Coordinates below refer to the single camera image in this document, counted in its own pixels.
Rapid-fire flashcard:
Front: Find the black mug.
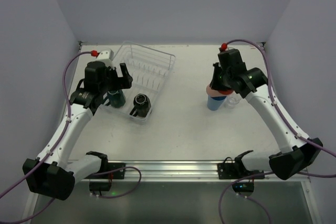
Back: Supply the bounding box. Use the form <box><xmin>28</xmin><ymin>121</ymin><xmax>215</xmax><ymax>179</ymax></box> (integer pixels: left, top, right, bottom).
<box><xmin>129</xmin><ymin>93</ymin><xmax>151</xmax><ymax>118</ymax></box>

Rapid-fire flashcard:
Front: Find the aluminium mounting rail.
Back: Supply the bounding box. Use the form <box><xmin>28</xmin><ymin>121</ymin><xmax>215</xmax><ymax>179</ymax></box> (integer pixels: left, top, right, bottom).
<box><xmin>34</xmin><ymin>158</ymin><xmax>313</xmax><ymax>183</ymax></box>

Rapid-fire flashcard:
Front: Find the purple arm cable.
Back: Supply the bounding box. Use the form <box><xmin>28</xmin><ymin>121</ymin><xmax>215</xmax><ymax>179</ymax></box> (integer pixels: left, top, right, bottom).
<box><xmin>0</xmin><ymin>49</ymin><xmax>142</xmax><ymax>224</ymax></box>
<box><xmin>217</xmin><ymin>39</ymin><xmax>336</xmax><ymax>224</ymax></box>

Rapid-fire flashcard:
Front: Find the clear plastic dish rack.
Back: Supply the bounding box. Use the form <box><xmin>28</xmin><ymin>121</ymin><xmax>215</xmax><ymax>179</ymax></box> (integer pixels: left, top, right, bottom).
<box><xmin>100</xmin><ymin>41</ymin><xmax>176</xmax><ymax>123</ymax></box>

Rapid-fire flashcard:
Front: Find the dark green mug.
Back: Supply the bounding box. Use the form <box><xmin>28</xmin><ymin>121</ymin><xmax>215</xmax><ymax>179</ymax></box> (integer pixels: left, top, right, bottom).
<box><xmin>107</xmin><ymin>90</ymin><xmax>126</xmax><ymax>109</ymax></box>

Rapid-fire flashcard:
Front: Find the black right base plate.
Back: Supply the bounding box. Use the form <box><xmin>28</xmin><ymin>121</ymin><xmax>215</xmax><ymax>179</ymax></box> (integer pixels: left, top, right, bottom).
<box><xmin>217</xmin><ymin>157</ymin><xmax>263</xmax><ymax>179</ymax></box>

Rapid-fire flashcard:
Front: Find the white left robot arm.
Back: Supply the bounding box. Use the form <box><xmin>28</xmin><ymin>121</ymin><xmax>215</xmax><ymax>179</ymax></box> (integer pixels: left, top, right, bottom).
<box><xmin>23</xmin><ymin>61</ymin><xmax>133</xmax><ymax>200</ymax></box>

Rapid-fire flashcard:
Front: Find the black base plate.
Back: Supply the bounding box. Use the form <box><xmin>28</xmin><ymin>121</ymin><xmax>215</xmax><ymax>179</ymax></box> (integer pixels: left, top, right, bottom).
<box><xmin>217</xmin><ymin>157</ymin><xmax>263</xmax><ymax>179</ymax></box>
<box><xmin>87</xmin><ymin>162</ymin><xmax>125</xmax><ymax>180</ymax></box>

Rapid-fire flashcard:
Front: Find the clear glass cup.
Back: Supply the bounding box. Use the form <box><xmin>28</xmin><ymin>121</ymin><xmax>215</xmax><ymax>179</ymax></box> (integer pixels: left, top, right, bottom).
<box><xmin>225</xmin><ymin>94</ymin><xmax>242</xmax><ymax>109</ymax></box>

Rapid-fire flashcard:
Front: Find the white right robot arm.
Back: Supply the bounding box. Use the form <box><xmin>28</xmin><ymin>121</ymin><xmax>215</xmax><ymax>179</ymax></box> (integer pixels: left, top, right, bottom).
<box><xmin>213</xmin><ymin>48</ymin><xmax>323</xmax><ymax>180</ymax></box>

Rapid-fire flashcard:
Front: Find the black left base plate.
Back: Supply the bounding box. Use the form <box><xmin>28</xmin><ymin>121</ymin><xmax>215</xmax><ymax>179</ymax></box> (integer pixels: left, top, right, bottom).
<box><xmin>87</xmin><ymin>162</ymin><xmax>125</xmax><ymax>180</ymax></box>

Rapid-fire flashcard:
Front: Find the pink plastic cup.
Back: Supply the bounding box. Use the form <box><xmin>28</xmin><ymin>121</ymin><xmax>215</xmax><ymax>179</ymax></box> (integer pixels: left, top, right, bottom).
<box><xmin>206</xmin><ymin>85</ymin><xmax>234</xmax><ymax>98</ymax></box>

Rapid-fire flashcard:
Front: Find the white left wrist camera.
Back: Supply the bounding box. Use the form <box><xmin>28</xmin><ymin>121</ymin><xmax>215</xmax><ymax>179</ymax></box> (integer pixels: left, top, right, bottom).
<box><xmin>96</xmin><ymin>49</ymin><xmax>114</xmax><ymax>68</ymax></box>

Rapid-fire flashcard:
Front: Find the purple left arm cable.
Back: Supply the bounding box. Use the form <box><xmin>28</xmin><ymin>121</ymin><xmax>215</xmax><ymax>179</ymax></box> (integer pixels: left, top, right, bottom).
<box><xmin>0</xmin><ymin>49</ymin><xmax>142</xmax><ymax>224</ymax></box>

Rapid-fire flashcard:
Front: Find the blue plastic cup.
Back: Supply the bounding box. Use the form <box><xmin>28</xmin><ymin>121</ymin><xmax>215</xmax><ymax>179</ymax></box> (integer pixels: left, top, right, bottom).
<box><xmin>207</xmin><ymin>95</ymin><xmax>226</xmax><ymax>111</ymax></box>

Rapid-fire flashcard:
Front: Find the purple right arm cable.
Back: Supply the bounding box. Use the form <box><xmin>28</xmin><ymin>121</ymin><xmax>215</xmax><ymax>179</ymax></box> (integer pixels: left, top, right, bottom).
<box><xmin>217</xmin><ymin>39</ymin><xmax>336</xmax><ymax>224</ymax></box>

